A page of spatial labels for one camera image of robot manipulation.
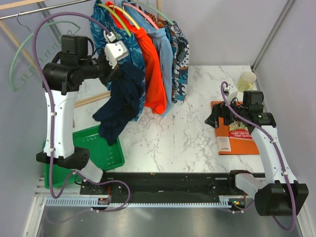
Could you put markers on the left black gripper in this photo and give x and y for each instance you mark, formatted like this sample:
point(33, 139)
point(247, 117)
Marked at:
point(111, 73)

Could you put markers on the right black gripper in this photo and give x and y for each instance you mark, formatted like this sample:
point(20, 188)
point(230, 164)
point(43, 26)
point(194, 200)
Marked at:
point(219, 110)

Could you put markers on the navy blue shorts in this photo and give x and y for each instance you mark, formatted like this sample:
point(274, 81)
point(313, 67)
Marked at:
point(124, 103)

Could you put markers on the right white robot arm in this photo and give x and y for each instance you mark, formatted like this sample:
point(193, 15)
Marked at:
point(281, 194)

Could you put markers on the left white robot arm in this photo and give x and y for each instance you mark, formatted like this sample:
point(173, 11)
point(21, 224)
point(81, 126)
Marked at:
point(64, 75)

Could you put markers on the blue patterned hanging shorts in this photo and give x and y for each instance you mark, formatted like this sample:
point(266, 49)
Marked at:
point(135, 56)

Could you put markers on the lime green hanger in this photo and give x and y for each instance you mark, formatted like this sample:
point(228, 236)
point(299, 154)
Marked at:
point(115, 23)

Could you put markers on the orange hanging shorts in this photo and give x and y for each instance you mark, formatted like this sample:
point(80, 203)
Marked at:
point(155, 92)

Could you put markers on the yellow hanger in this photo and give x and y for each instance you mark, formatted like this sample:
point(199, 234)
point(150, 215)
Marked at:
point(127, 16)

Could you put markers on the patterned grey orange shorts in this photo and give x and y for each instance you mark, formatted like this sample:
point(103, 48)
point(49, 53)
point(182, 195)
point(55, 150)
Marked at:
point(181, 53)

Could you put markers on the light blue hanging shorts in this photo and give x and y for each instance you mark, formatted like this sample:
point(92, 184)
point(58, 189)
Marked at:
point(161, 44)

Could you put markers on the pink hanger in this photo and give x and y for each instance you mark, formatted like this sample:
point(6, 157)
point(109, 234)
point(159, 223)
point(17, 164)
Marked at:
point(142, 13)

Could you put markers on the mint green loaded hanger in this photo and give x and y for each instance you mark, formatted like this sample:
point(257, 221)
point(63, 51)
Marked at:
point(157, 9)

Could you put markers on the red green children's book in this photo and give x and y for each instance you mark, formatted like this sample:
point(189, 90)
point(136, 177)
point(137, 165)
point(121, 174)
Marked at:
point(239, 131)

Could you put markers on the orange notebook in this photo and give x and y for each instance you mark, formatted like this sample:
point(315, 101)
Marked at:
point(233, 146)

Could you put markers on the pale yellow mug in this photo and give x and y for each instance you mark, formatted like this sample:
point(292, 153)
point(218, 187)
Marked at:
point(246, 81)

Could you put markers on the green plastic tray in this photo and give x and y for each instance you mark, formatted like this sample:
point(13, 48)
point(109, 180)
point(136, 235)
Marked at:
point(104, 156)

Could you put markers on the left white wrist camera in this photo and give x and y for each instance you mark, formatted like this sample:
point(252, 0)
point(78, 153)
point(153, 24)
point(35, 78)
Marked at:
point(115, 50)

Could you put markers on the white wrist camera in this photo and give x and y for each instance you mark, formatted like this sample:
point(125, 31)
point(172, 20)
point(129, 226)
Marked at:
point(230, 92)
point(115, 50)

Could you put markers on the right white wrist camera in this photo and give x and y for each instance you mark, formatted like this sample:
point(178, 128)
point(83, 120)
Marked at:
point(230, 92)

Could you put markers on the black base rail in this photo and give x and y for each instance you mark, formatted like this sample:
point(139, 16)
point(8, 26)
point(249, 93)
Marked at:
point(145, 187)

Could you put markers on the white slotted cable duct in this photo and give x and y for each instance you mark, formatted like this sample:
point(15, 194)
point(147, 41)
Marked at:
point(97, 202)

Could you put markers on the metal clothes rail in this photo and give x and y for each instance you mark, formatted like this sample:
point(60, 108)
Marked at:
point(44, 9)

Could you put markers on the wooden clothes rack frame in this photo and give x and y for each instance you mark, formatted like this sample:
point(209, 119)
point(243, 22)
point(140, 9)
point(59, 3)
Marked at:
point(12, 37)

